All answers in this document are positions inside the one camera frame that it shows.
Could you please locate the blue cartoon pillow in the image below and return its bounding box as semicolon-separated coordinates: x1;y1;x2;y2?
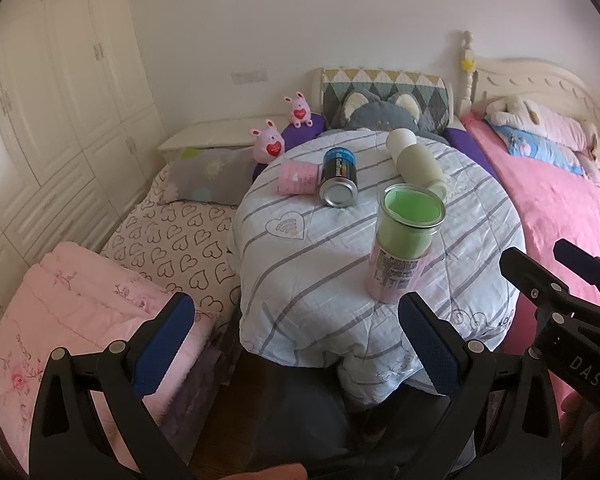
492;123;589;177

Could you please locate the blue metal can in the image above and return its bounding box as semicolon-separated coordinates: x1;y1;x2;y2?
319;147;359;209

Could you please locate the small pink bunny plush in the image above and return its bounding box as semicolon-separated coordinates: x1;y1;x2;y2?
283;92;314;129

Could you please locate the pink bedsheet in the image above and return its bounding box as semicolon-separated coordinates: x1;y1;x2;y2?
459;112;600;413

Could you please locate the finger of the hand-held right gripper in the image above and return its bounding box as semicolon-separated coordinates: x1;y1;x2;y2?
499;246;597;319
553;238;600;307

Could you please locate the white nightstand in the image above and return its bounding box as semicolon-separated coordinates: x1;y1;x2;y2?
158;114;294;159

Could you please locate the folded pink floral quilt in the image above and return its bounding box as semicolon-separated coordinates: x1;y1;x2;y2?
0;240;217;472

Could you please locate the white bed headboard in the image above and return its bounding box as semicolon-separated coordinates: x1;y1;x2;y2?
472;57;600;133

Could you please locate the heart print sheet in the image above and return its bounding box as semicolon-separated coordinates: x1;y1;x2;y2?
99;162;244;322

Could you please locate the wall switch panel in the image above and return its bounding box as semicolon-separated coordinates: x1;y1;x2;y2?
231;68;270;85

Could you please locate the white plush dog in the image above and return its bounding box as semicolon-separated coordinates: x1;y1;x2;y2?
484;93;600;167

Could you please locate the white bedpost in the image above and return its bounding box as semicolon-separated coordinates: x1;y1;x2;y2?
456;30;479;122

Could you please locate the green and pink glass cup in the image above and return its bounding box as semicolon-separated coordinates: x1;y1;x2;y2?
365;183;449;304

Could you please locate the diamond pattern cushion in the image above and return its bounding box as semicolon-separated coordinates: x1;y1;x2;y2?
321;67;455;130

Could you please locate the white grey striped blanket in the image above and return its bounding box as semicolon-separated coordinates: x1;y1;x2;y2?
231;130;527;407

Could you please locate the grey cat plush pillow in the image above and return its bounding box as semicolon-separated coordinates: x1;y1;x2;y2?
324;87;449;145

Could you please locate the dark cloth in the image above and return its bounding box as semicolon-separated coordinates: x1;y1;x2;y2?
207;350;481;480

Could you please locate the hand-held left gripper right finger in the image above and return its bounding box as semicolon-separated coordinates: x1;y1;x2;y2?
397;291;563;480

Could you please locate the grey flower print pillow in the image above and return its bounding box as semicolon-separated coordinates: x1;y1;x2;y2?
157;145;256;206

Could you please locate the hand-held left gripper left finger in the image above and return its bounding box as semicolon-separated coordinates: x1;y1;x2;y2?
27;291;201;480

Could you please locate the sage green bottle white cap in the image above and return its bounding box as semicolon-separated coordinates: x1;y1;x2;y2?
385;128;449;200

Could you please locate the white wardrobe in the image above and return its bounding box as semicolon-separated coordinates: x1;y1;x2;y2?
0;0;169;313

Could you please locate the purple cushion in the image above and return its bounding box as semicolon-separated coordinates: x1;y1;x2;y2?
441;127;500;178
252;112;329;181

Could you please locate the large pink bunny plush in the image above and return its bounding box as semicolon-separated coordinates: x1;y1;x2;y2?
249;118;286;164

